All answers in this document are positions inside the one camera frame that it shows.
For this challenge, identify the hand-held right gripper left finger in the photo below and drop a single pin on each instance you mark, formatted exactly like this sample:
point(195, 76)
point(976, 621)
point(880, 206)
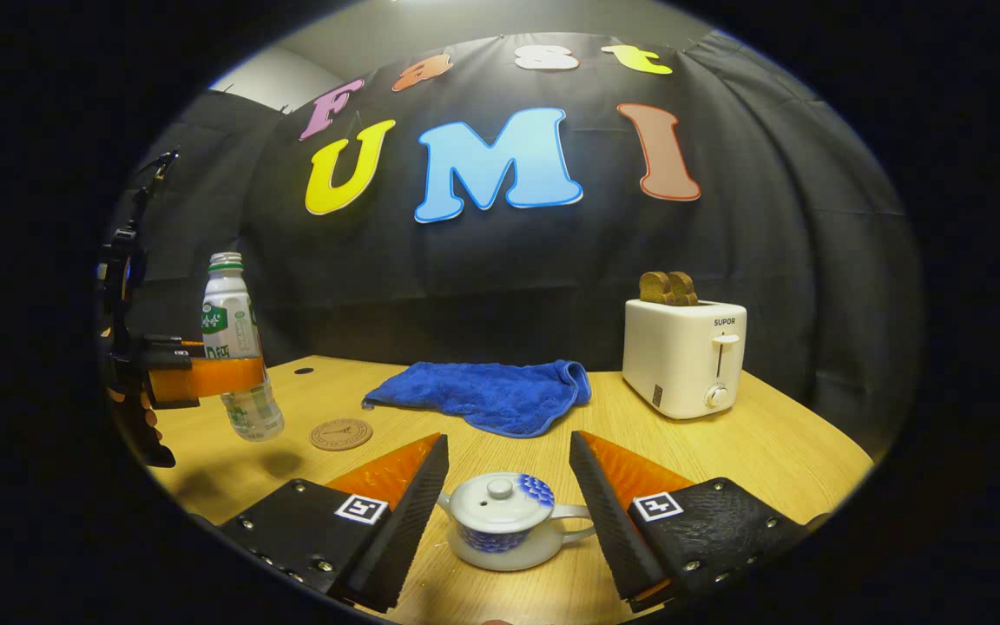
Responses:
point(404, 529)

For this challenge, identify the round cork coaster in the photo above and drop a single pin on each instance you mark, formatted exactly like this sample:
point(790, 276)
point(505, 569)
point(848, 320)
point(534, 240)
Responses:
point(341, 434)

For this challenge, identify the blue towel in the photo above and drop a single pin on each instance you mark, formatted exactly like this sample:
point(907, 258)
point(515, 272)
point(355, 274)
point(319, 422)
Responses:
point(483, 395)

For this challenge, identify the white plastic water bottle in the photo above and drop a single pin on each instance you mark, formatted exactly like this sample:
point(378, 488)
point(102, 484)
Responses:
point(226, 304)

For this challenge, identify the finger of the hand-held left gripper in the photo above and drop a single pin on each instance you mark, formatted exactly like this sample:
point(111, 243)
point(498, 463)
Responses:
point(213, 378)
point(170, 344)

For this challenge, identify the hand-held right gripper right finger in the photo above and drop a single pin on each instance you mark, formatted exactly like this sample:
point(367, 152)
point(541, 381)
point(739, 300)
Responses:
point(613, 529)

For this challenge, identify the white toaster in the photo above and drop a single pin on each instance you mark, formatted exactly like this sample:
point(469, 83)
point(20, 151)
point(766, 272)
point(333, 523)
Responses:
point(682, 356)

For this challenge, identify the black backdrop cloth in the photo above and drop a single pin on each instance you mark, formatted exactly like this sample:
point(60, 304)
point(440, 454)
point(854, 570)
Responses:
point(465, 286)

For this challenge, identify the brown toast slice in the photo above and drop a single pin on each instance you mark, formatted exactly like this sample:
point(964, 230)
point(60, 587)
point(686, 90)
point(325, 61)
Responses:
point(685, 287)
point(656, 288)

